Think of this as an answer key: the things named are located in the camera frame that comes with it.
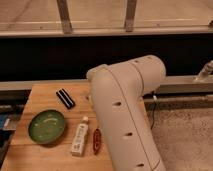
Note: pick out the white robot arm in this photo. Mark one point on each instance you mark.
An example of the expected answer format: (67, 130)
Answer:
(115, 93)

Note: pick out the right metal window post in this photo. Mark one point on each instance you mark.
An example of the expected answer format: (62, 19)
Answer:
(130, 15)

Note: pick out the metal window post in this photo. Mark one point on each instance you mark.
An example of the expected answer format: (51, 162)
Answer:
(130, 15)
(64, 16)

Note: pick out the grey metal rail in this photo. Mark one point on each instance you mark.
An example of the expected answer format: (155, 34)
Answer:
(185, 84)

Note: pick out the black striped rectangular block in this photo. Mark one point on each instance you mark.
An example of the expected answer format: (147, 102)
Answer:
(65, 98)

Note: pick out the white glue bottle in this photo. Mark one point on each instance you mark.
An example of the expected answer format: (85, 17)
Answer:
(79, 140)

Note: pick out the red brown oblong object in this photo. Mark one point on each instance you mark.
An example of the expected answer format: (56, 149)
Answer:
(96, 141)

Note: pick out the left metal window post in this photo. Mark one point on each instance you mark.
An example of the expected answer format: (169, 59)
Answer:
(64, 16)

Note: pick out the green ceramic bowl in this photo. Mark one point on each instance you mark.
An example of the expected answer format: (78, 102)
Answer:
(46, 127)

